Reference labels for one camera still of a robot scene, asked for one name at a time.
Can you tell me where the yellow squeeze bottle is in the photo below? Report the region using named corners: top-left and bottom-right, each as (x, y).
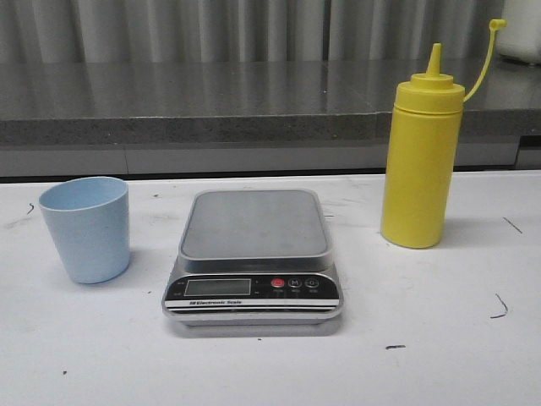
top-left (380, 19), bottom-right (507, 249)

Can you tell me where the light blue plastic cup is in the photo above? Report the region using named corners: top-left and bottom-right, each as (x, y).
top-left (39, 177), bottom-right (130, 284)

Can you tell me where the silver electronic kitchen scale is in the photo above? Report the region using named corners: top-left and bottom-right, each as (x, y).
top-left (161, 189), bottom-right (343, 327)

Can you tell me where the grey stone counter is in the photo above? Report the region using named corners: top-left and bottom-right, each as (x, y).
top-left (0, 58), bottom-right (541, 178)

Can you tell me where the white object in background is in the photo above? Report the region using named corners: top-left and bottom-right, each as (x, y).
top-left (495, 0), bottom-right (540, 64)

